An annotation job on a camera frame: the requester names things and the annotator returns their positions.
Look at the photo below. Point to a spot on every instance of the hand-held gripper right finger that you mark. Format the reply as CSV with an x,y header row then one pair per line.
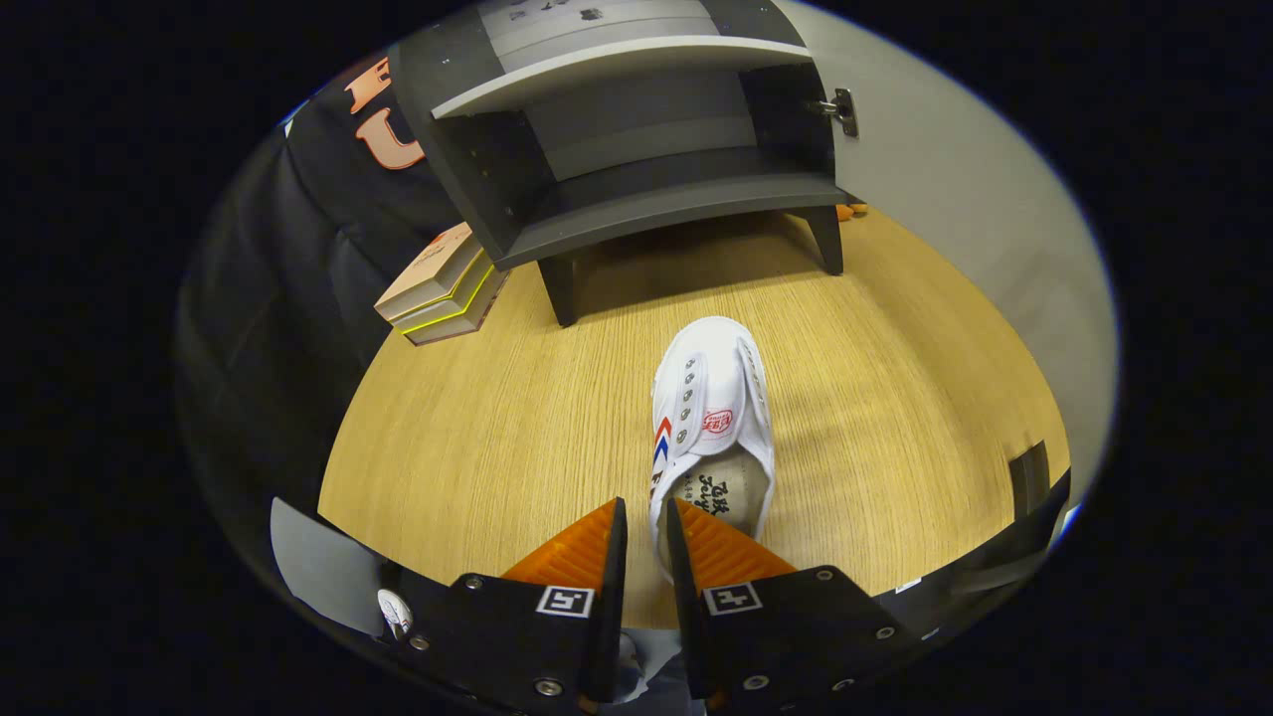
x,y
796,636

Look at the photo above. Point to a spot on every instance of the black backdrop cloth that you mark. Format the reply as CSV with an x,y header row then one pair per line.
x,y
288,298

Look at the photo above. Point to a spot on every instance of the white canvas shoe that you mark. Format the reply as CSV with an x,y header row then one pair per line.
x,y
711,378

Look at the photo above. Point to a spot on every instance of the grey cover book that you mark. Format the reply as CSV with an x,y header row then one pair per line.
x,y
462,325

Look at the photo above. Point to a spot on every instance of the dark grey shoe cabinet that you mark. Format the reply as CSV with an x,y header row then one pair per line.
x,y
636,209

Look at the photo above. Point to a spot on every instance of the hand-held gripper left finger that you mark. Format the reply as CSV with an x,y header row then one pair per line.
x,y
497,636

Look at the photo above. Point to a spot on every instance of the small orange object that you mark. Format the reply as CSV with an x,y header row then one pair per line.
x,y
852,211

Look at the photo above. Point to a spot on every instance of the metal door hinge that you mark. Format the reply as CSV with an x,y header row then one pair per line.
x,y
843,107

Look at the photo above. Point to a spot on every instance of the yellow edged book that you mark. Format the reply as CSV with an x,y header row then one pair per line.
x,y
448,308

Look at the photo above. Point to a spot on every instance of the beige shoe cabinet door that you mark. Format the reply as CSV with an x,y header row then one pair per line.
x,y
975,249

